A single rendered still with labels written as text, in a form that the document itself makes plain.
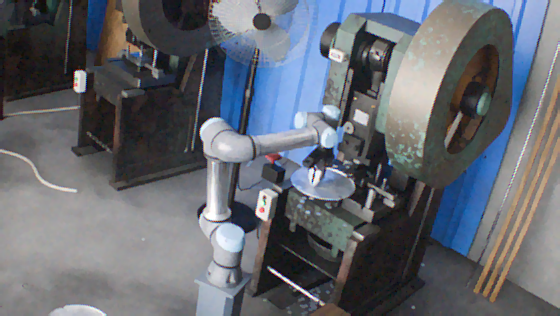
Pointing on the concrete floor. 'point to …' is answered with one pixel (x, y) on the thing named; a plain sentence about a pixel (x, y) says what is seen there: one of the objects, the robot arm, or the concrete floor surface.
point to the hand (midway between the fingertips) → (312, 184)
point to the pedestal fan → (270, 38)
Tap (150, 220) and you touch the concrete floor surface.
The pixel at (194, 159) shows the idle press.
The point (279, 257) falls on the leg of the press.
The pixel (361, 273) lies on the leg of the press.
